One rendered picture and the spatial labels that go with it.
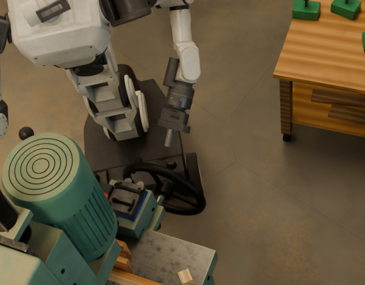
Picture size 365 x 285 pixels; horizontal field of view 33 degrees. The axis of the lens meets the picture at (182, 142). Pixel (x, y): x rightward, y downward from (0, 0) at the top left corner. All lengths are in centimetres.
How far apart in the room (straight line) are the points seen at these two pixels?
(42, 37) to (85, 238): 65
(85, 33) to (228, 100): 151
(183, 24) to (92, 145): 108
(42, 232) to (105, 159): 160
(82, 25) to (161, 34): 178
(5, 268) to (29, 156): 25
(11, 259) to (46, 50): 79
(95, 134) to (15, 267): 185
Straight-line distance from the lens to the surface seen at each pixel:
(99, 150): 293
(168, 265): 179
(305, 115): 288
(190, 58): 204
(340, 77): 258
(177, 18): 206
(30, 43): 182
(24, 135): 147
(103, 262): 164
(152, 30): 358
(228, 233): 280
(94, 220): 139
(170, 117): 206
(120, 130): 273
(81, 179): 127
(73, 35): 180
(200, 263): 177
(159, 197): 197
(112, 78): 226
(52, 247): 130
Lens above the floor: 253
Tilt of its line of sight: 56 degrees down
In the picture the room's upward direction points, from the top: 15 degrees counter-clockwise
